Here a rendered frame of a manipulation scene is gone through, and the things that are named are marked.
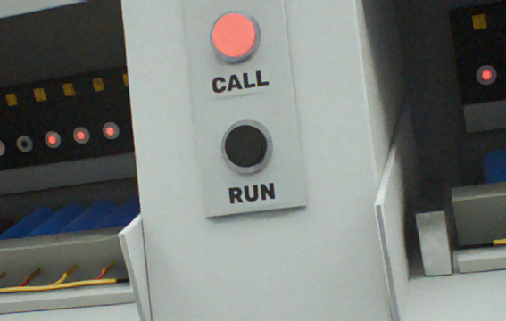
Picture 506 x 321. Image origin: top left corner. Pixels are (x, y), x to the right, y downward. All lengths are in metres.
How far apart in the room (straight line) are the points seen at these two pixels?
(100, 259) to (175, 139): 0.11
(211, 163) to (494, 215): 0.13
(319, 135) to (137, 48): 0.08
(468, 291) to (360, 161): 0.07
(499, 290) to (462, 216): 0.05
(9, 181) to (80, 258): 0.15
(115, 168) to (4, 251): 0.12
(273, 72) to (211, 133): 0.03
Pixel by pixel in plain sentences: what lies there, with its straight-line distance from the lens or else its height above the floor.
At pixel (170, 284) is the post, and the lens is 0.33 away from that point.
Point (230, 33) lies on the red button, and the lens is 0.32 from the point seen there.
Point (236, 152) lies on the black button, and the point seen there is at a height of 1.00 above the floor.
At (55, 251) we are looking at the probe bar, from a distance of 0.42.
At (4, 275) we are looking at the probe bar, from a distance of 0.44.
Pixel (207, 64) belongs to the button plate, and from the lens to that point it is 0.32.
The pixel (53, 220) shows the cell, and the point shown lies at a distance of 0.49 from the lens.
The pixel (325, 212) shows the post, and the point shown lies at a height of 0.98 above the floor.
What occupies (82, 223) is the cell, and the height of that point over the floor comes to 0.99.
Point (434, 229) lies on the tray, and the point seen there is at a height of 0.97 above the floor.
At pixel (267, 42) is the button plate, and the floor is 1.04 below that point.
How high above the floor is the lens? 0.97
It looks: 5 degrees up
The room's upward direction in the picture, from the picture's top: 6 degrees counter-clockwise
